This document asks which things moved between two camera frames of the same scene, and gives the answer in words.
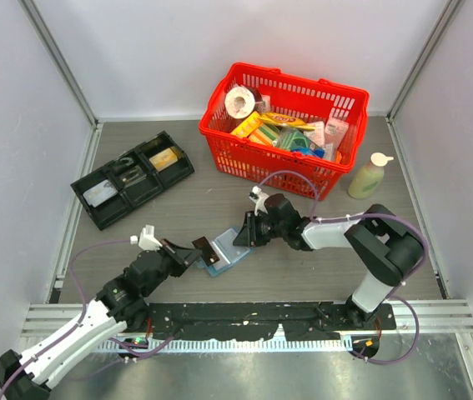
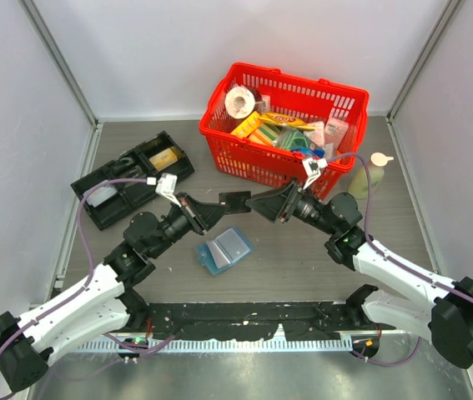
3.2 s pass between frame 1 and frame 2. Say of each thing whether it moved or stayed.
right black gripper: moved
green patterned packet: stayed
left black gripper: moved
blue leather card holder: stayed
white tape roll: stayed
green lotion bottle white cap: stayed
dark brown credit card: moved
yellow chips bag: stayed
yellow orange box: stayed
